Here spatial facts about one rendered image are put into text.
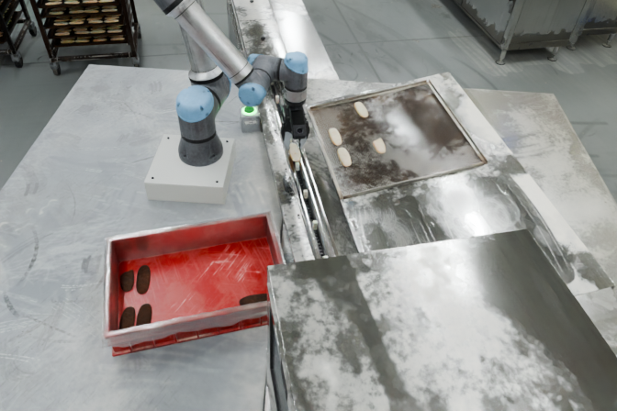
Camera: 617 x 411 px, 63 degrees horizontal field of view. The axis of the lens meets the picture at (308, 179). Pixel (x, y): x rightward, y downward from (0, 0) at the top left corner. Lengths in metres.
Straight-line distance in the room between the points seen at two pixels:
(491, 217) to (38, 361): 1.28
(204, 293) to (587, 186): 1.39
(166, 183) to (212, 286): 0.39
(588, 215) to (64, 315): 1.67
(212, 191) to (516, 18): 3.11
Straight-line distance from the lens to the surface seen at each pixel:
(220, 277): 1.49
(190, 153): 1.69
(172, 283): 1.50
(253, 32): 2.45
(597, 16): 4.92
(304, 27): 2.75
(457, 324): 0.89
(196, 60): 1.67
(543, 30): 4.45
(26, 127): 3.69
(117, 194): 1.79
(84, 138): 2.05
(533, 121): 2.31
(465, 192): 1.64
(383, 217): 1.56
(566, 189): 2.02
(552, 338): 0.94
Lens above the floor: 2.03
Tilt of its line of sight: 43 degrees down
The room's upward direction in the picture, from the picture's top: 4 degrees clockwise
